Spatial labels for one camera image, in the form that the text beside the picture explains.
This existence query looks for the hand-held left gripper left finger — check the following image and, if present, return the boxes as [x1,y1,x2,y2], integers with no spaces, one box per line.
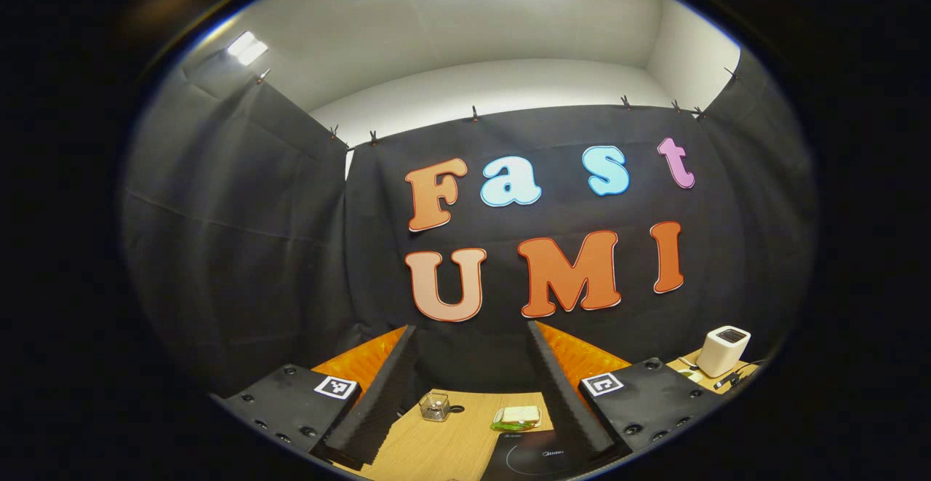
[218,325,421,467]

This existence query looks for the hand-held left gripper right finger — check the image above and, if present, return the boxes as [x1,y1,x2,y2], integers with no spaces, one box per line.
[527,319,728,467]

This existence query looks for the black induction cooktop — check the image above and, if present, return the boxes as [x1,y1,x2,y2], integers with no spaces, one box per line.
[480,429,606,481]

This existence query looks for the sandwich with lettuce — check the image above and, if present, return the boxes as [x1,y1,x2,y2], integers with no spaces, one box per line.
[491,405,543,433]

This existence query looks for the white toaster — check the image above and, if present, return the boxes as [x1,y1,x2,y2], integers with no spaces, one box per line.
[696,325,751,378]

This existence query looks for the ceiling light panel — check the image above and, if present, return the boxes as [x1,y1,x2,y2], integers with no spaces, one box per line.
[226,31,269,68]

